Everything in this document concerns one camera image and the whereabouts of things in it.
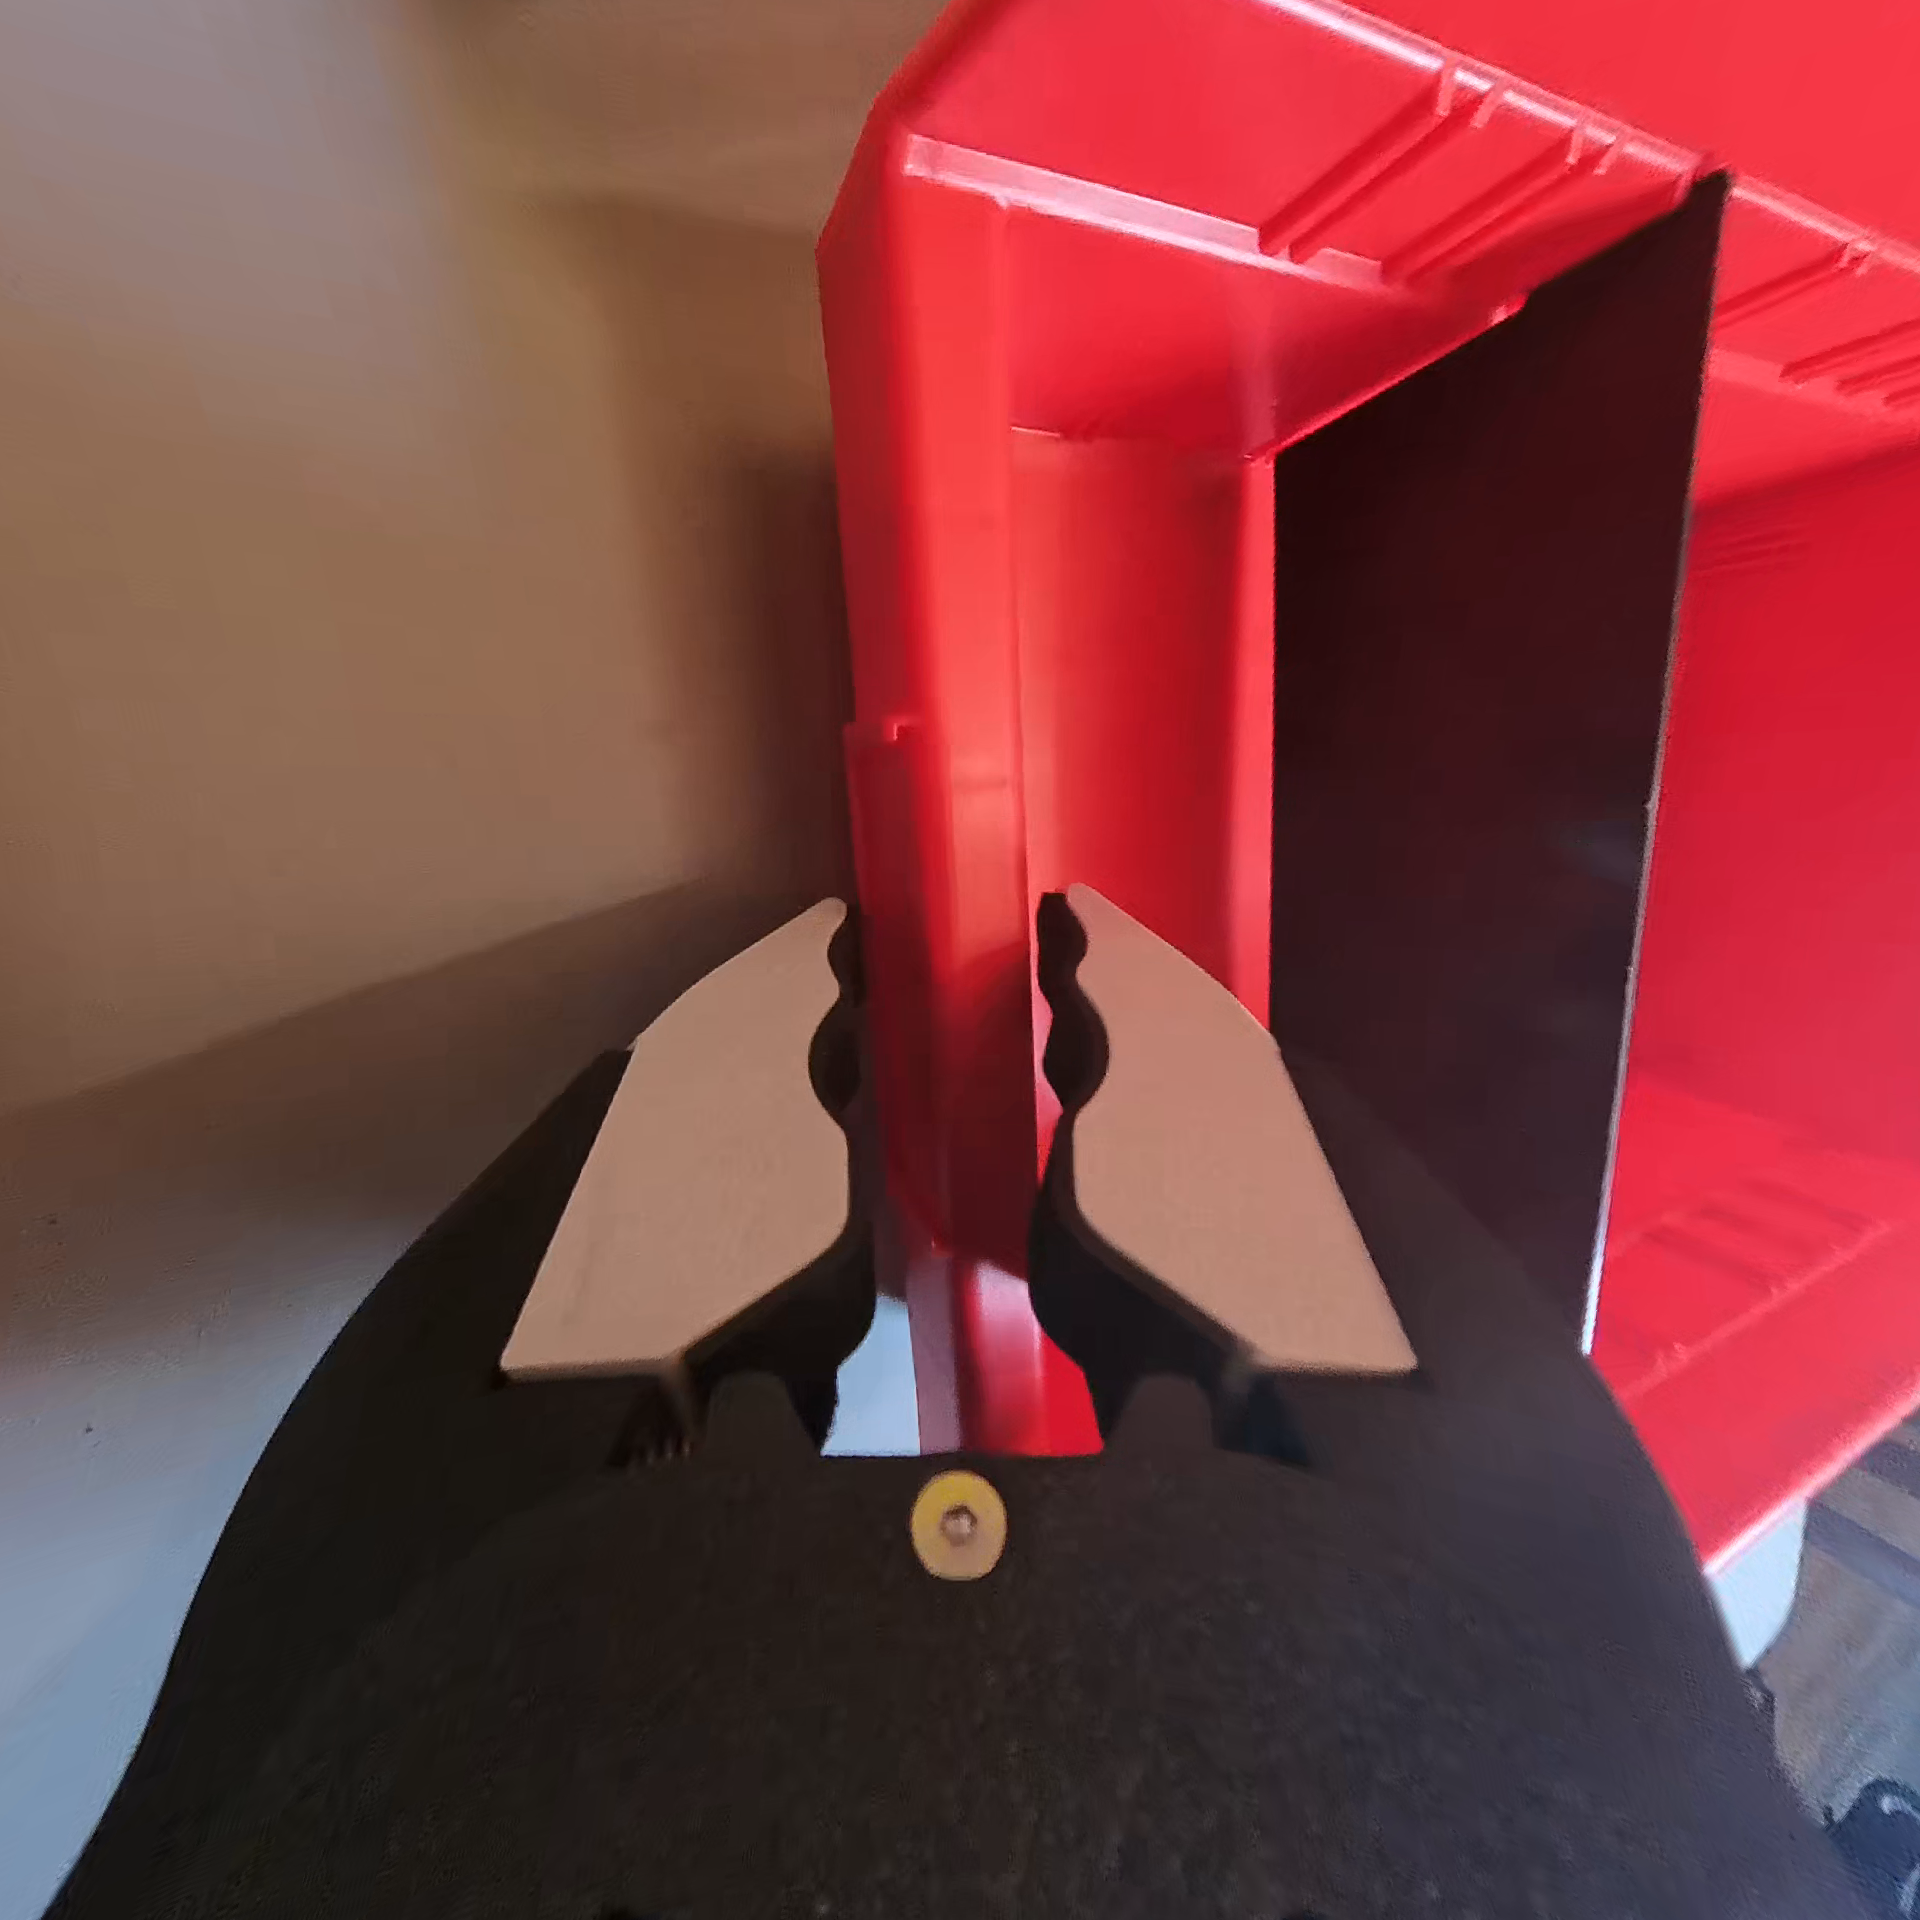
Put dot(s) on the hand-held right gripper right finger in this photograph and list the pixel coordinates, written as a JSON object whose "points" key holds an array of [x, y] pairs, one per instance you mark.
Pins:
{"points": [[1230, 1186]]}

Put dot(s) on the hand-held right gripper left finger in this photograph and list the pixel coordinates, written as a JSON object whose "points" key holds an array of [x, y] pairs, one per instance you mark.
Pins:
{"points": [[707, 1186]]}

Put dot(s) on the red plastic bin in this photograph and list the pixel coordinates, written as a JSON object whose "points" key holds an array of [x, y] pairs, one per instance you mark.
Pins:
{"points": [[1125, 598]]}

